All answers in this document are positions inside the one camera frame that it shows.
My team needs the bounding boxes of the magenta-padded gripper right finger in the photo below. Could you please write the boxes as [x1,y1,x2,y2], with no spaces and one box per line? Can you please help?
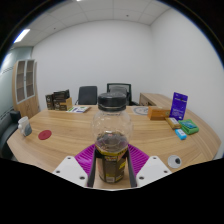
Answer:
[124,143,173,188]

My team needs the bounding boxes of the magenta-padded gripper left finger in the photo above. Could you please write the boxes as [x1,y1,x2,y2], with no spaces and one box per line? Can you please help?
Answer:
[52,143,101,188]

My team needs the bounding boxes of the clear bottle with black cap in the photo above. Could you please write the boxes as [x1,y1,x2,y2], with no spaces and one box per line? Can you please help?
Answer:
[90,92,134,184]

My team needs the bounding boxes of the small white round cap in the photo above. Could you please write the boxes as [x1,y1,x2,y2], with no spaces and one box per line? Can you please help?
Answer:
[167,154,183,169]

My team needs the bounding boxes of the flat round red coaster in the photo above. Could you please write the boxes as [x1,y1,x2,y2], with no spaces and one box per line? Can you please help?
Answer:
[37,129,53,141]

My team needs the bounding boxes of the small light blue box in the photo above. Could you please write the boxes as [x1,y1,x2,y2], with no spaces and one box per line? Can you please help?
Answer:
[174,128,188,141]

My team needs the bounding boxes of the small tan box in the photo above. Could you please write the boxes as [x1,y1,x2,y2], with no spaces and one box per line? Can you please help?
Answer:
[165,117,183,130]

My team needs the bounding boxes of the orange wooden box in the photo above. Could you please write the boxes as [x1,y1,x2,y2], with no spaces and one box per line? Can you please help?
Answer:
[146,105,172,121]

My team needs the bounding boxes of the green box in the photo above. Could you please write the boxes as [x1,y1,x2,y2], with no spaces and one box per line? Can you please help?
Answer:
[178,118,200,136]

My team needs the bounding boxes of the round white printed disc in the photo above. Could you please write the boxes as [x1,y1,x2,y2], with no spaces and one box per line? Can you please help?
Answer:
[132,105,150,116]

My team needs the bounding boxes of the brown box with tan side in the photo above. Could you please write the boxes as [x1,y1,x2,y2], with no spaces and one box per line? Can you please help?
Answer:
[53,97,74,112]

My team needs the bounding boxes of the white mug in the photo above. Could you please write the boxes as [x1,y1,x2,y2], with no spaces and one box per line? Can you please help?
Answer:
[17,115,33,138]

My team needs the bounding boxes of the purple card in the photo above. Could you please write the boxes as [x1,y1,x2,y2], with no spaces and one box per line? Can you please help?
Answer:
[169,91,189,121]

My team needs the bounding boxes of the wooden side desk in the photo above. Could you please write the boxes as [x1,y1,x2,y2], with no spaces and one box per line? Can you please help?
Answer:
[138,92,174,109]

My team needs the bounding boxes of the wide dark brown box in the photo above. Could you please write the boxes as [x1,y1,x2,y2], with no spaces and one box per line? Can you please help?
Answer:
[52,89,71,102]

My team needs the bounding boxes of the black office chair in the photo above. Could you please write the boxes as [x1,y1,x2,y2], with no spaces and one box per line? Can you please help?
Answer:
[74,85,99,106]

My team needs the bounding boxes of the grey mesh-back office chair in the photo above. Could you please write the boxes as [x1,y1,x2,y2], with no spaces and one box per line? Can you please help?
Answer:
[106,82,139,107]

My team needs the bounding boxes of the wooden cabinet with glass doors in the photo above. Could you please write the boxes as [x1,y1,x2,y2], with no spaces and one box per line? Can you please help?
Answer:
[11,58,41,120]

